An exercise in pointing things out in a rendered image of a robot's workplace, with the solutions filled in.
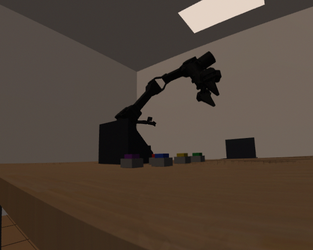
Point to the yellow button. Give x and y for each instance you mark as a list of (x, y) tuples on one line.
[(182, 159)]

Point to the blue button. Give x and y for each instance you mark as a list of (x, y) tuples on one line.
[(162, 160)]

